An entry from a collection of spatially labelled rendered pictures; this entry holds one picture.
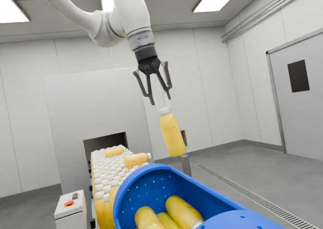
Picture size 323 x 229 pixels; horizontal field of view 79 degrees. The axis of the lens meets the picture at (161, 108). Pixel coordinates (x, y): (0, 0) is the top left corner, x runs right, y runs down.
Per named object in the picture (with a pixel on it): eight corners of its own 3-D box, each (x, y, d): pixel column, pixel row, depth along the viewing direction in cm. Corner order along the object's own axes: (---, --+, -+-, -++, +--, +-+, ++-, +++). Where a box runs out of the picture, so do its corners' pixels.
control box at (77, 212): (58, 241, 73) (53, 213, 73) (64, 216, 92) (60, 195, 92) (86, 230, 77) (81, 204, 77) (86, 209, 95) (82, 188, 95)
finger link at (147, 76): (149, 65, 68) (145, 65, 68) (153, 97, 70) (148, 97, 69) (147, 66, 72) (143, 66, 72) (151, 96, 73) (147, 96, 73)
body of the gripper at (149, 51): (133, 50, 65) (142, 77, 66) (157, 42, 66) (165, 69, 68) (131, 54, 72) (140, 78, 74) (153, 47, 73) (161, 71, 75)
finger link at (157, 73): (149, 65, 72) (153, 63, 72) (164, 91, 74) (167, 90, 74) (151, 64, 68) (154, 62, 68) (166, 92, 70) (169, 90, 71)
